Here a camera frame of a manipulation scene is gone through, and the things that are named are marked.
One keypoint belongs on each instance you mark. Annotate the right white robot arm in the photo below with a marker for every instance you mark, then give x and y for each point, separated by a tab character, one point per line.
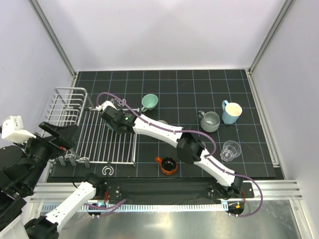
190	149

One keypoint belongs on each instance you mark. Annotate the mint green cup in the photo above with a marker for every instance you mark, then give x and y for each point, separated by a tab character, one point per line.
149	102

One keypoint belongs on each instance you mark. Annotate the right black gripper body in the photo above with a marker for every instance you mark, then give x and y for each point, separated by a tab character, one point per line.
116	127

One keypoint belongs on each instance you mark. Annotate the slotted cable duct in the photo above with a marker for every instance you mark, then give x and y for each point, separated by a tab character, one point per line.
47	207

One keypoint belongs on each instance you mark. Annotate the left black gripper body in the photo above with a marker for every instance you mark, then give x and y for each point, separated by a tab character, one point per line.
61	140

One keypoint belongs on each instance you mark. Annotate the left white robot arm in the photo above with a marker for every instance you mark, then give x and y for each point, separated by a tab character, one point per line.
26	163

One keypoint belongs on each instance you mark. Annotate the light blue tall mug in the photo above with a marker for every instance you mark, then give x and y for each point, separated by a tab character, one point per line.
231	112

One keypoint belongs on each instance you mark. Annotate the large clear plastic cup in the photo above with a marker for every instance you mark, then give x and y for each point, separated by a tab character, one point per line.
230	151

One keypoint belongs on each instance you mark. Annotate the steel tumbler cup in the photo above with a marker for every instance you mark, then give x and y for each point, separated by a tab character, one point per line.
162	121

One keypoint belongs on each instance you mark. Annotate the orange black ceramic cup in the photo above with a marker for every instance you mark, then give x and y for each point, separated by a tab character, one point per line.
167	165

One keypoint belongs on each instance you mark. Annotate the black grid mat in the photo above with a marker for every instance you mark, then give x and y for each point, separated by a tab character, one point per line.
181	94

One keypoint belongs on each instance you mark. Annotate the grey ceramic mug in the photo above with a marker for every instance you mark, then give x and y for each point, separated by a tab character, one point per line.
209	121

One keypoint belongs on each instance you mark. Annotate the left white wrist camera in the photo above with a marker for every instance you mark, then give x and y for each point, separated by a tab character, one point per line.
12	130

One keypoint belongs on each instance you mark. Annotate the metal wire dish rack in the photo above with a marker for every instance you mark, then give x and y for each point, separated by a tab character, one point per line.
94	142

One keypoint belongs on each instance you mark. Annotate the blue ceramic mug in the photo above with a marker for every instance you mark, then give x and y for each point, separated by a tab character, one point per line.
111	126

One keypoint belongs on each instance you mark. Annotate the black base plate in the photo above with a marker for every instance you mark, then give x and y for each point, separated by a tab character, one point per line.
172	191

